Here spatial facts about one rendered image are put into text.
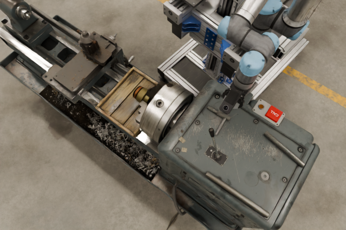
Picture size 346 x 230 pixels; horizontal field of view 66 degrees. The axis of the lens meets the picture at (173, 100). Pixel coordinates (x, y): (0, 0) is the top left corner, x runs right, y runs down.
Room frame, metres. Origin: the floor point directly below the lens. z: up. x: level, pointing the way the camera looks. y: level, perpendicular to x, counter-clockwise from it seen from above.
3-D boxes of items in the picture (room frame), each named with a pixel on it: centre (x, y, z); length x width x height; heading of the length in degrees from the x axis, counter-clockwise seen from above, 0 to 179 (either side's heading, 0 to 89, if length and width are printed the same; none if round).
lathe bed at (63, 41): (0.89, 0.55, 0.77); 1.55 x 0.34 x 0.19; 54
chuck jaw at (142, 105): (0.50, 0.15, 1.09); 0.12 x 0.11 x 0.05; 145
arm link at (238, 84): (0.49, -0.26, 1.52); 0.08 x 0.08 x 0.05
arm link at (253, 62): (0.49, -0.26, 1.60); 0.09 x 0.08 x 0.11; 143
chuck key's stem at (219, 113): (0.45, -0.21, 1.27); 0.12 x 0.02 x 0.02; 60
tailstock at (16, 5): (1.23, 1.02, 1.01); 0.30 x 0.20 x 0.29; 54
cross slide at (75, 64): (0.91, 0.54, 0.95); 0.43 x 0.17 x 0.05; 144
